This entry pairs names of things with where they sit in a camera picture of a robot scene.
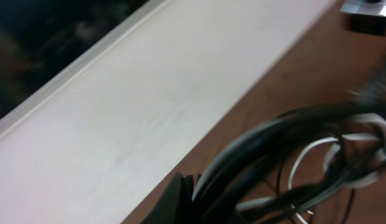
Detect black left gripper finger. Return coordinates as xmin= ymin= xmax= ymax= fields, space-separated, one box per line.
xmin=141 ymin=173 xmax=198 ymax=224

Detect thick black USB cable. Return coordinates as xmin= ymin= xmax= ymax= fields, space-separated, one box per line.
xmin=192 ymin=101 xmax=386 ymax=224

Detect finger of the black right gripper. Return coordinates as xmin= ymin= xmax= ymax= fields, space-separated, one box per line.
xmin=348 ymin=63 xmax=386 ymax=103

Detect white USB cable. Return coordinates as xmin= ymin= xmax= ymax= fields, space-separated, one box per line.
xmin=191 ymin=113 xmax=386 ymax=224

